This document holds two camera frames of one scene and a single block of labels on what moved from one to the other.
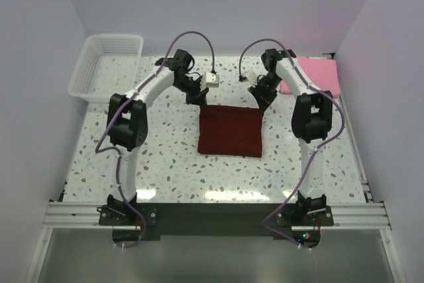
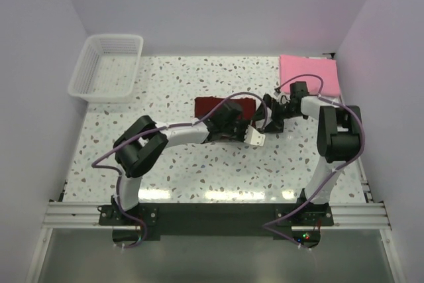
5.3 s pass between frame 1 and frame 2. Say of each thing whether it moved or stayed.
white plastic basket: stayed
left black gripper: moved
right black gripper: moved
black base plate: stayed
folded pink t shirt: stayed
